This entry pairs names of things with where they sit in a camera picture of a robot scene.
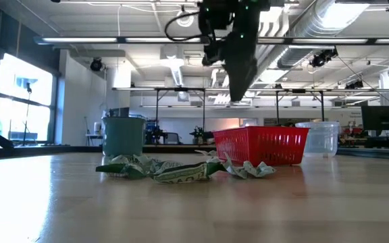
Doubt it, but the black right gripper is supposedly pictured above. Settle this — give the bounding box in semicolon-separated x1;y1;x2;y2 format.
197;0;271;103

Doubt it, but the play dollar bill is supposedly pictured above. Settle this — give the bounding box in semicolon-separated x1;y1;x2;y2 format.
95;154;152;180
222;152;277;180
194;149;217;158
150;159;228;185

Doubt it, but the clear plastic cup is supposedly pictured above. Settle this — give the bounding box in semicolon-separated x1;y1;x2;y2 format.
294;121;342;159

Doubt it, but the red plastic basket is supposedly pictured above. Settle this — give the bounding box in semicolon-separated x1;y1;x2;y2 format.
212;126;311;167

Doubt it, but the black ceiling spotlight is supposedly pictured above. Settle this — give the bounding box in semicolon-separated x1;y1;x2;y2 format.
344;78;365;90
90;57;104;72
308;47;339;68

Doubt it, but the background office chair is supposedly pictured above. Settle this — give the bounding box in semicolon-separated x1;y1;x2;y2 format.
162;132;182;145

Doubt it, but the teal green mug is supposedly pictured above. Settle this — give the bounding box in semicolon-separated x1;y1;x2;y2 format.
101;116;147;157

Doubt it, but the black monitor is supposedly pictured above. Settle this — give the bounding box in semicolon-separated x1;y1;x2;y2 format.
361;105;389;132

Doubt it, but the long ceiling light bar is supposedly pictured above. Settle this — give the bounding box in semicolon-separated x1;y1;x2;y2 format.
34;36;389;45

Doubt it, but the black tripod stand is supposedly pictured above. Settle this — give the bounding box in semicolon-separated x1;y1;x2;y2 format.
21;82;35;146

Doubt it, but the background black rig frame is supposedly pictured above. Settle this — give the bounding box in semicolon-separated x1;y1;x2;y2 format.
111;86;389;133

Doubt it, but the white coiled cable ring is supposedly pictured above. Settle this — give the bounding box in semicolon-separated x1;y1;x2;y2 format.
175;9;195;28

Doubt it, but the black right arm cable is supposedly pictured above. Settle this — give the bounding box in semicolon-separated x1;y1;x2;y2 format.
164;11;213;43

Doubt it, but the silver ventilation duct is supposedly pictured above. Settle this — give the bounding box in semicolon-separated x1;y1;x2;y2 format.
275;0;373;68

